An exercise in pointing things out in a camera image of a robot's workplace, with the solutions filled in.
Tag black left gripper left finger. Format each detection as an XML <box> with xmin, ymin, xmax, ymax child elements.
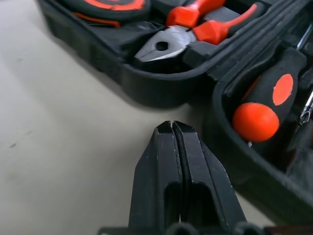
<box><xmin>128</xmin><ymin>120</ymin><xmax>183</xmax><ymax>229</ymax></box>

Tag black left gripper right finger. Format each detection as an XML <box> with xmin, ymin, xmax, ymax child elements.
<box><xmin>173</xmin><ymin>120</ymin><xmax>252</xmax><ymax>228</ymax></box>

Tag orange black screwdriver handle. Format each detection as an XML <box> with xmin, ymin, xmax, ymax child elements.
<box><xmin>232</xmin><ymin>24</ymin><xmax>313</xmax><ymax>143</ymax></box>

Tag black plastic tool case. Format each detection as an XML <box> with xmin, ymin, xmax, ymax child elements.
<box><xmin>36</xmin><ymin>0</ymin><xmax>313</xmax><ymax>227</ymax></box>

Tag black orange tape measure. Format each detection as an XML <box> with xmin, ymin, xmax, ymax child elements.
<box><xmin>58</xmin><ymin>0</ymin><xmax>153</xmax><ymax>22</ymax></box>

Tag orange handled steel pliers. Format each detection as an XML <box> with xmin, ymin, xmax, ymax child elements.
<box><xmin>134</xmin><ymin>0</ymin><xmax>259</xmax><ymax>63</ymax></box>

